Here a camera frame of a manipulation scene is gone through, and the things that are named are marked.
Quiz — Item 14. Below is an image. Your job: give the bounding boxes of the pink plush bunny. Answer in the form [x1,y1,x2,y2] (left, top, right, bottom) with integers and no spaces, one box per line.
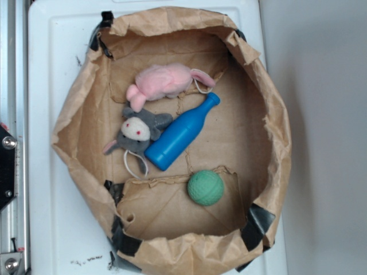
[126,63,216,112]

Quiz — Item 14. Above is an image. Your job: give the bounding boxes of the grey plush bunny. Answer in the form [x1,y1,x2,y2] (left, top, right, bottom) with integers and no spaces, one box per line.
[103,107,173,178]

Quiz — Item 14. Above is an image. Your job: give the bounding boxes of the brown paper bag bin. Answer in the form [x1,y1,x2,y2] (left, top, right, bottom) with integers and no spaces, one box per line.
[52,7,291,274]

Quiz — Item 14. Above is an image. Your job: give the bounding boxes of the blue plastic bottle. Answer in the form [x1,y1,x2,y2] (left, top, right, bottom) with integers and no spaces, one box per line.
[145,92,220,171]

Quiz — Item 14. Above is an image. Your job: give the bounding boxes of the green rubber ball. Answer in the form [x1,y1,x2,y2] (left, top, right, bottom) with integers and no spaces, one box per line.
[187,170,224,206]

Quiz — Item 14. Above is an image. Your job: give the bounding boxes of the white plastic tray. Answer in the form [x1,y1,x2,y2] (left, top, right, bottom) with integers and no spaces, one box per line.
[28,0,289,275]

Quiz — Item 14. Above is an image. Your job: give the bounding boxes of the black metal bracket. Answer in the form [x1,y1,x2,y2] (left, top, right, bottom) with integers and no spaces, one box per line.
[0,123,17,211]

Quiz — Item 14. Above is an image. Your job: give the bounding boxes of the aluminium frame rail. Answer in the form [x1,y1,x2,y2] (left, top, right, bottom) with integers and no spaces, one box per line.
[1,1,32,274]

